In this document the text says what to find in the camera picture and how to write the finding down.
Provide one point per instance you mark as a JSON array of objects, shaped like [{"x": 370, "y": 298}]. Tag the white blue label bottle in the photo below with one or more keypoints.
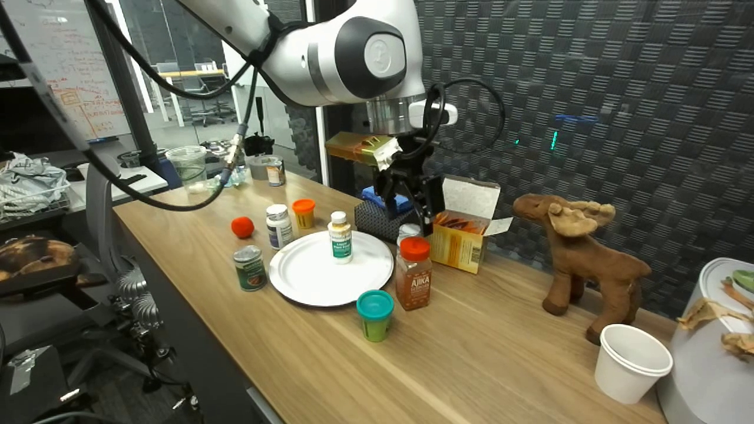
[{"x": 279, "y": 224}]

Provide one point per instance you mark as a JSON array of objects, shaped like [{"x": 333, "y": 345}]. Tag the green label tin can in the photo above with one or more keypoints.
[{"x": 252, "y": 266}]

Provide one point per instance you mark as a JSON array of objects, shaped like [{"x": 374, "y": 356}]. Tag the green label supplement bottle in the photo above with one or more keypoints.
[{"x": 340, "y": 236}]

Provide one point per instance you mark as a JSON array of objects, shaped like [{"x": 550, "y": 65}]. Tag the clear plastic container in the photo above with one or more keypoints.
[{"x": 270, "y": 169}]

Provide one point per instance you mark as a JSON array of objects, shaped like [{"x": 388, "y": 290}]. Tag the orange lid yellow tub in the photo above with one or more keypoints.
[{"x": 305, "y": 212}]

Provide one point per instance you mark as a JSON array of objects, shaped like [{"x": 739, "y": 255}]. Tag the brown plush moose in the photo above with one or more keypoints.
[{"x": 580, "y": 260}]

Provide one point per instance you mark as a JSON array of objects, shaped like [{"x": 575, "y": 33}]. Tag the teal lid green tub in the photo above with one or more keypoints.
[{"x": 376, "y": 310}]

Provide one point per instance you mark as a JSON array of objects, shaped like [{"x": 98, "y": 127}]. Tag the blue folded cloth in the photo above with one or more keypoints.
[{"x": 402, "y": 204}]

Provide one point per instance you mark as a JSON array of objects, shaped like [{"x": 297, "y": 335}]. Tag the grey foam block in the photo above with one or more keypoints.
[{"x": 378, "y": 222}]

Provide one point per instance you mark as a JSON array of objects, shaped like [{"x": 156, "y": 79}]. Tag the orange ball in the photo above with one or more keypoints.
[{"x": 243, "y": 227}]

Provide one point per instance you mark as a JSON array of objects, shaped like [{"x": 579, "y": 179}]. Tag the small white bottle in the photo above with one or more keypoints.
[{"x": 409, "y": 231}]

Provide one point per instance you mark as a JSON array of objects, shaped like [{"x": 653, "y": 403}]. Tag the open yellow cardboard box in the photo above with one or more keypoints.
[{"x": 465, "y": 222}]

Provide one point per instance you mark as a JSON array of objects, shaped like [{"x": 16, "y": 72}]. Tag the white paper plate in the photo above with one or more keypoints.
[{"x": 305, "y": 272}]

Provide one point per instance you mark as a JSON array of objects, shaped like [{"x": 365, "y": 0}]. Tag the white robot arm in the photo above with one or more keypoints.
[{"x": 368, "y": 54}]

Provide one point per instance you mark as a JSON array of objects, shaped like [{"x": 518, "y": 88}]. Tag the white paper cup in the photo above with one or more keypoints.
[{"x": 630, "y": 363}]

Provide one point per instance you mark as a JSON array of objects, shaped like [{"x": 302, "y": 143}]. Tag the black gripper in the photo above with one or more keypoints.
[{"x": 406, "y": 170}]

